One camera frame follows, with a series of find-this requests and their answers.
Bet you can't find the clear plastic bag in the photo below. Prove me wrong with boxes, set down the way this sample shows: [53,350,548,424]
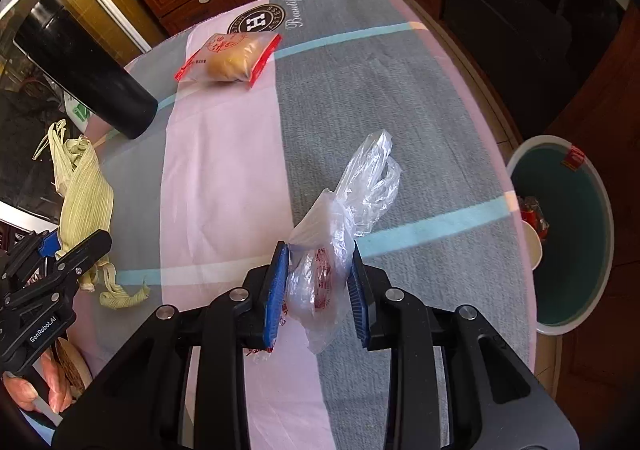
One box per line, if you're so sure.
[244,129,404,362]

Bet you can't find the green corn husks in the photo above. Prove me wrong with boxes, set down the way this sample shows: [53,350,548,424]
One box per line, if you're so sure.
[32,119,150,309]

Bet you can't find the white floral paper cup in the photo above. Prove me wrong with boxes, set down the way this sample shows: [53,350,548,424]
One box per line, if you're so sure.
[523,221,542,270]

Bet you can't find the red snack wrapper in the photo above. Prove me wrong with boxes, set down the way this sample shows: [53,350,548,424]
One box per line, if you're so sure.
[518,197,550,243]

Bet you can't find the teal trash bin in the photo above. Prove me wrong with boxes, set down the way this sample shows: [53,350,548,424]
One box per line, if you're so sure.
[506,135,614,337]

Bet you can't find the person's left hand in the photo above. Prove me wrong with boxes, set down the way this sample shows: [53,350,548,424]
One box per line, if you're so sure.
[2,348,73,413]

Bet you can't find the wooden bowl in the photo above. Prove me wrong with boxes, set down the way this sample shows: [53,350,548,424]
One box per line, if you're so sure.
[53,337,92,400]

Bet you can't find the plaid tablecloth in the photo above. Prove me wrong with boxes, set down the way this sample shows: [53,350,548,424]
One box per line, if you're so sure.
[69,0,539,450]

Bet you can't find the packaged bread bun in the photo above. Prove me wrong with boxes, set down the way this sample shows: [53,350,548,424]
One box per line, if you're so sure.
[175,31,281,86]

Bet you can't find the black thermos bottle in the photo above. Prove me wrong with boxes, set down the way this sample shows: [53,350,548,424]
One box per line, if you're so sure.
[14,0,158,139]

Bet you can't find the black built-in oven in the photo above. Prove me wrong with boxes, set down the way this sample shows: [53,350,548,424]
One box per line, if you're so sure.
[442,0,628,138]

